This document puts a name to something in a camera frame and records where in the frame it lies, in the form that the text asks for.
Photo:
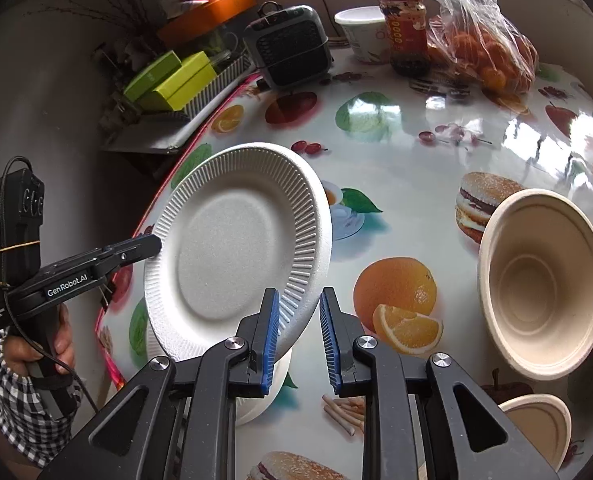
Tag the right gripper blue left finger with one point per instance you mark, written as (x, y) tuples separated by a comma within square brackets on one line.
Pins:
[(269, 323)]

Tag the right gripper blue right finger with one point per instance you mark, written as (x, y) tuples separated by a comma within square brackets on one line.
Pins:
[(327, 308)]

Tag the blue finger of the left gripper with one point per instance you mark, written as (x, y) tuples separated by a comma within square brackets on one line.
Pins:
[(130, 251)]

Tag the beige paper bowl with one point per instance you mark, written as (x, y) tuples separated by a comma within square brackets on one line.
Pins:
[(545, 420), (535, 277)]

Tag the checkered left sleeve forearm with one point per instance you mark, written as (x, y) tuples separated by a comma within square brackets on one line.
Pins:
[(24, 421)]

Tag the upper lime green box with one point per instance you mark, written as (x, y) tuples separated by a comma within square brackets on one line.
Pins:
[(152, 75)]

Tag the lime green box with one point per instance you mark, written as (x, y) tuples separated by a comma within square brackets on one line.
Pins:
[(152, 75), (178, 89)]

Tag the lower lime green box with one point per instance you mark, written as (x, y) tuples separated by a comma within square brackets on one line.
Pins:
[(178, 89)]

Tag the grey striped tray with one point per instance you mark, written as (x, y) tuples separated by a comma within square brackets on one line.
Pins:
[(235, 66)]

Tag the small grey desk heater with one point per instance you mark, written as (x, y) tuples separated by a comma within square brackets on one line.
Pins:
[(288, 44)]

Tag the orange shelf box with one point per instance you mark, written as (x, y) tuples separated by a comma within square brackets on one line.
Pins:
[(200, 20)]

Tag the red labelled sauce jar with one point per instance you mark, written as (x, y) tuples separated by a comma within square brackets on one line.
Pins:
[(406, 23)]

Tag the plastic bag of oranges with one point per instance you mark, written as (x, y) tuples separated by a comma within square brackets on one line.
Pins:
[(472, 40)]

